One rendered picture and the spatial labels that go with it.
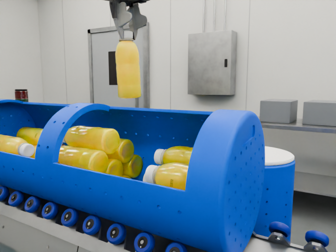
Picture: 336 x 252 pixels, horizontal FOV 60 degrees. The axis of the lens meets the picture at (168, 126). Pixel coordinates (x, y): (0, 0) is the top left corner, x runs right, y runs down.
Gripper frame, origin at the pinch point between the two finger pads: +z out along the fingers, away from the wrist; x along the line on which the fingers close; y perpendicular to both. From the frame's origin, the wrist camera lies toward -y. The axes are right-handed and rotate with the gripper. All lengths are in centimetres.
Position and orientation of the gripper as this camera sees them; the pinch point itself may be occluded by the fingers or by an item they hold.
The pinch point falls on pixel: (126, 35)
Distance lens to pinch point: 86.6
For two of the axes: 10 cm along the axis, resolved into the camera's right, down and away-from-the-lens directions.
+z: 0.5, 9.8, 1.7
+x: 5.9, -1.7, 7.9
